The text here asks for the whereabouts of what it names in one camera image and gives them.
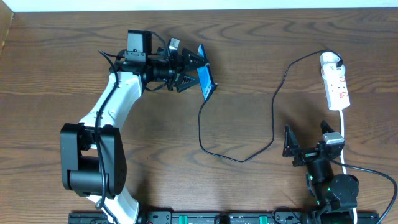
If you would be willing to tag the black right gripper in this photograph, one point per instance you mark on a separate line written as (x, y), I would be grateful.
(310, 154)

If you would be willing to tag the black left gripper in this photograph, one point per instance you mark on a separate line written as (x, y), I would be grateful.
(173, 70)

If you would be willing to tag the blue Galaxy smartphone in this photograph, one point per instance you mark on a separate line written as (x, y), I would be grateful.
(208, 86)

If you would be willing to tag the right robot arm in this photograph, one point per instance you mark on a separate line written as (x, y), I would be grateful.
(333, 193)

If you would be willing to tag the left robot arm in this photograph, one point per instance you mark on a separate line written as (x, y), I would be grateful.
(92, 156)

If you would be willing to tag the white charger plug adapter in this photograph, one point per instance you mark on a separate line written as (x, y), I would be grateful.
(331, 65)

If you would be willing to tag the white power strip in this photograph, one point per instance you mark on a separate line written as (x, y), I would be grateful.
(336, 90)

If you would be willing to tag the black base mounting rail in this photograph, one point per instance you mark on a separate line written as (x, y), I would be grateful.
(284, 216)

